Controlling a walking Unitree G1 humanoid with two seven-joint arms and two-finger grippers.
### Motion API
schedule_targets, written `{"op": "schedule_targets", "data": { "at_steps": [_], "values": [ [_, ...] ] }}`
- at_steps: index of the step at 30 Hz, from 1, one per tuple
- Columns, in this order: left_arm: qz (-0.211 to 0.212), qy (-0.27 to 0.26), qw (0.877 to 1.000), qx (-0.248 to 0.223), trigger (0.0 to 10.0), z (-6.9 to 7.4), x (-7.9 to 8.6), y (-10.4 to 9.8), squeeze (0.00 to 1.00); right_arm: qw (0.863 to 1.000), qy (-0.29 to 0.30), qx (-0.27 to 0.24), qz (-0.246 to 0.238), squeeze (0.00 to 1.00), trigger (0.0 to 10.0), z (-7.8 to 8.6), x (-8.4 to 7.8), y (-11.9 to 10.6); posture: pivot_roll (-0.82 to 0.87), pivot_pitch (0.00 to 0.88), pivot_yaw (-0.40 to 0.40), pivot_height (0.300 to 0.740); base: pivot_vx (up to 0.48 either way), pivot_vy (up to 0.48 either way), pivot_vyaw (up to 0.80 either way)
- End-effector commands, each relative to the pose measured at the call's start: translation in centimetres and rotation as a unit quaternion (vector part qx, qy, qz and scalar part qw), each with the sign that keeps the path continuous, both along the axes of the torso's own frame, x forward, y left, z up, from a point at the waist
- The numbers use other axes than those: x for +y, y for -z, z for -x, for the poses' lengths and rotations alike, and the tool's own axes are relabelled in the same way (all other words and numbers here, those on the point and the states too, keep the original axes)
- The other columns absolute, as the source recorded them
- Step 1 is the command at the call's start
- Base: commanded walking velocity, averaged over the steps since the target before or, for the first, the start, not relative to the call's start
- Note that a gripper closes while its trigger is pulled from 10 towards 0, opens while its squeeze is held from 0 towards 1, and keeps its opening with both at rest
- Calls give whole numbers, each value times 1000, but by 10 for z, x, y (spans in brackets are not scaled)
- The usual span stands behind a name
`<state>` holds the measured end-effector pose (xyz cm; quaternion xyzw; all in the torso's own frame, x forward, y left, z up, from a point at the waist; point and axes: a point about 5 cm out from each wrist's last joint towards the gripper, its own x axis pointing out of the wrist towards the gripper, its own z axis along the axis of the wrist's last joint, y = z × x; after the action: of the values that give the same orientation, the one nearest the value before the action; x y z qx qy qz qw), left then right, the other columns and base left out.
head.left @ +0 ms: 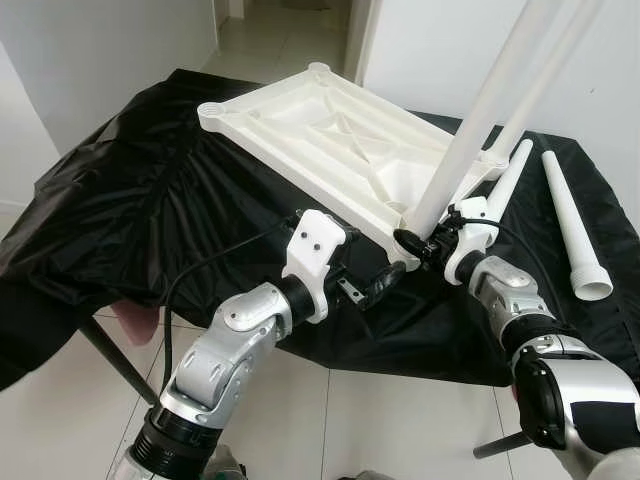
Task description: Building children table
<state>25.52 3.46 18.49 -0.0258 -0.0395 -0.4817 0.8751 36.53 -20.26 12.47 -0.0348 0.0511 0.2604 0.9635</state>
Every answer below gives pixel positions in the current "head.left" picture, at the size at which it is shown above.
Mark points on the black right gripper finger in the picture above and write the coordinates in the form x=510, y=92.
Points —
x=410, y=241

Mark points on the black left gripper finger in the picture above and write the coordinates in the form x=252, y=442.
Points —
x=385, y=283

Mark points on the white plastic table leg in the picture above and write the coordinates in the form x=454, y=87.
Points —
x=505, y=185
x=572, y=220
x=480, y=120
x=545, y=85

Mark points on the white plastic table top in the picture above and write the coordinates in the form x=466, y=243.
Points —
x=280, y=120

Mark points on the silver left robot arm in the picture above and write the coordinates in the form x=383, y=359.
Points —
x=230, y=340

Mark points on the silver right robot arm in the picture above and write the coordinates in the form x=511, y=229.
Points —
x=520, y=300

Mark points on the robot right leg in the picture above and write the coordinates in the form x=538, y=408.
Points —
x=372, y=476

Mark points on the black table cloth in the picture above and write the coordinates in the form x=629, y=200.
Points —
x=150, y=230

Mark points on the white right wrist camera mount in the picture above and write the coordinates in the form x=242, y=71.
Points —
x=475, y=235

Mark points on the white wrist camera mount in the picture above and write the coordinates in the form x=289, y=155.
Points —
x=475, y=235
x=312, y=250

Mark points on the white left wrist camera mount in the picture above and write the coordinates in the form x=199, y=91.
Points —
x=312, y=250

